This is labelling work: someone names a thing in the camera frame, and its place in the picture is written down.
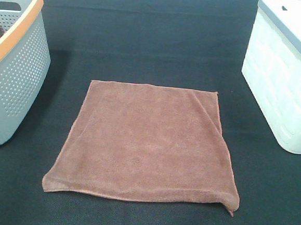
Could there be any black table cloth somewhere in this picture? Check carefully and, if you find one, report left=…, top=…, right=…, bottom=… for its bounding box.
left=0, top=0, right=301, bottom=225

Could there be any grey perforated laundry basket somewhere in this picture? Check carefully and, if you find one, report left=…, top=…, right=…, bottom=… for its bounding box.
left=0, top=0, right=51, bottom=145

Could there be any brown microfibre towel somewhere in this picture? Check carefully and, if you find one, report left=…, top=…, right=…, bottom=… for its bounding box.
left=42, top=80, right=240, bottom=214

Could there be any white basket with grey rim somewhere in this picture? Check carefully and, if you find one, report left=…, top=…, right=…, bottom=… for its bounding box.
left=241, top=0, right=301, bottom=154

